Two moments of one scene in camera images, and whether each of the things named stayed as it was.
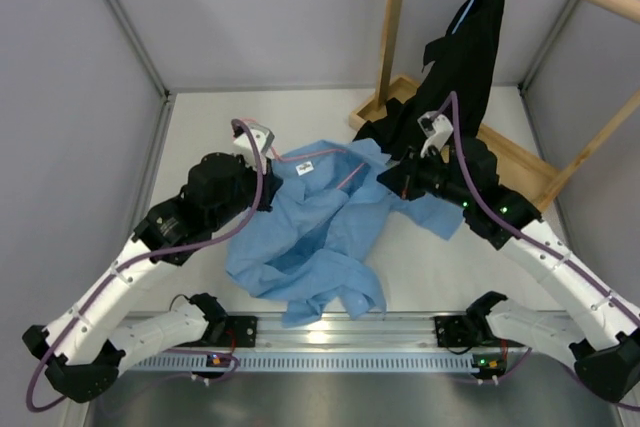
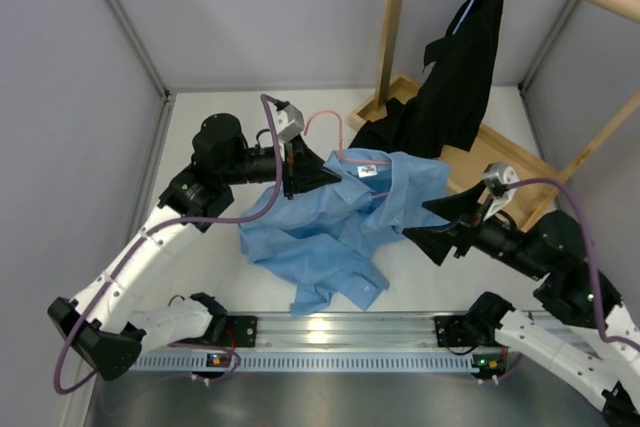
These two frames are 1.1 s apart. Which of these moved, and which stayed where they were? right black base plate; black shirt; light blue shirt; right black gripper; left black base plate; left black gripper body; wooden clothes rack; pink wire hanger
Moved: light blue shirt; left black gripper body; right black gripper; pink wire hanger
Stayed: black shirt; right black base plate; wooden clothes rack; left black base plate
